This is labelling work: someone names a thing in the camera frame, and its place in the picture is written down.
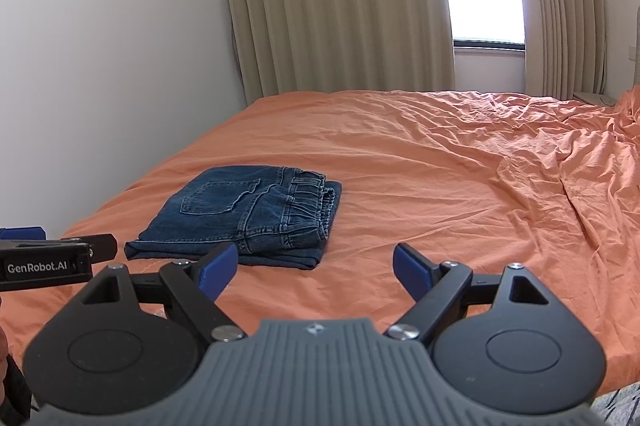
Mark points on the orange bed sheet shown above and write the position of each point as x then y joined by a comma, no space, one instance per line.
450,186

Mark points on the beige bedside ledge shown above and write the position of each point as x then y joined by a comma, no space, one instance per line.
595,97

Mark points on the blue denim pants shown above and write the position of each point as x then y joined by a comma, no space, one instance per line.
250,211

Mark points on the grey patterned cloth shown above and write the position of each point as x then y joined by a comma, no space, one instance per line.
620,408

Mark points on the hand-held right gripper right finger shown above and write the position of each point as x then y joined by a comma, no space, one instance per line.
411,268

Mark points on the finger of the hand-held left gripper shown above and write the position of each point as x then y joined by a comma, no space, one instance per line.
22,233
102,246

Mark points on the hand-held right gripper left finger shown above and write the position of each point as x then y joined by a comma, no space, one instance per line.
217,268

